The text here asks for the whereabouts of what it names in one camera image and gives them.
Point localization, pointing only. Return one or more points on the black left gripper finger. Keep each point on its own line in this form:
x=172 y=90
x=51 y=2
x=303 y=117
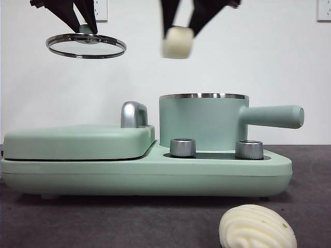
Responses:
x=89 y=14
x=60 y=11

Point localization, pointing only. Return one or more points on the swirled white steamed bun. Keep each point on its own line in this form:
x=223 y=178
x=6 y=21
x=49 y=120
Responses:
x=256 y=227

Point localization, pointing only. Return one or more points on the green hinged griddle cover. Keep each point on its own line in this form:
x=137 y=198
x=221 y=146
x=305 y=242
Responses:
x=77 y=142

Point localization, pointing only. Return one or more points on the smooth white steamed bun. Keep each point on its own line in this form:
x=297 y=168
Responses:
x=178 y=42

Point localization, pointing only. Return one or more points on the glass pot lid green knob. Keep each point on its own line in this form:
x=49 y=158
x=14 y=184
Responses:
x=88 y=41

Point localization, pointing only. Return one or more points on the white wall socket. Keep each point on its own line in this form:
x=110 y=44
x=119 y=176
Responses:
x=324 y=10
x=102 y=13

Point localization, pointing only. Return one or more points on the green breakfast machine base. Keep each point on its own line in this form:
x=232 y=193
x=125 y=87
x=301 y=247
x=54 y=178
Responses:
x=144 y=175

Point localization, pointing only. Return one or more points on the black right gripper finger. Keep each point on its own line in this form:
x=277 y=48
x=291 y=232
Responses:
x=207 y=14
x=169 y=15

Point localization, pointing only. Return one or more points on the silver control knob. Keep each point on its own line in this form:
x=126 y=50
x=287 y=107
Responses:
x=248 y=149
x=182 y=148

